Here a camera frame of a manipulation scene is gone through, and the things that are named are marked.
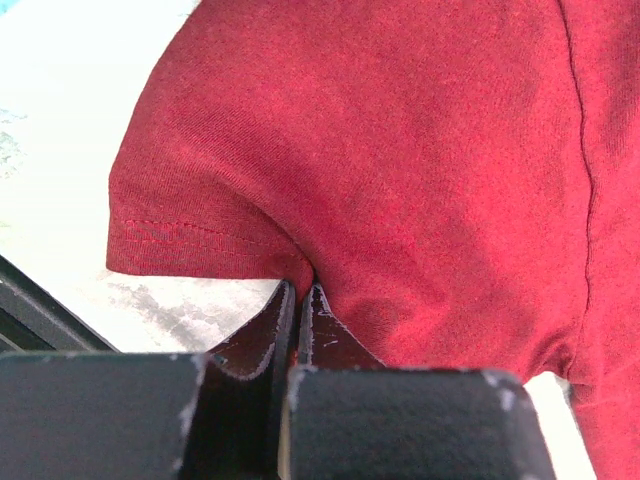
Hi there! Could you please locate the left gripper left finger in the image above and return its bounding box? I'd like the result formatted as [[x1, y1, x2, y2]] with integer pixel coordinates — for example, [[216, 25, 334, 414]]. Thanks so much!
[[210, 281, 296, 378]]

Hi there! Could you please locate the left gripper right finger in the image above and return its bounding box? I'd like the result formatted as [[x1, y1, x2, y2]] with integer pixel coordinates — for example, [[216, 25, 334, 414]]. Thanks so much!
[[297, 282, 385, 369]]

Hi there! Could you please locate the dark red t shirt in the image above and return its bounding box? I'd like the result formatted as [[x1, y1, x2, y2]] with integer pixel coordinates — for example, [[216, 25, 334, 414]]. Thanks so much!
[[106, 1, 639, 479]]

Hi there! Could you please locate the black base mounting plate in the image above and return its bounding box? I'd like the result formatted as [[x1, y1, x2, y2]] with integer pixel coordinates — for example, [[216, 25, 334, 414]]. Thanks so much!
[[1, 258, 114, 352]]

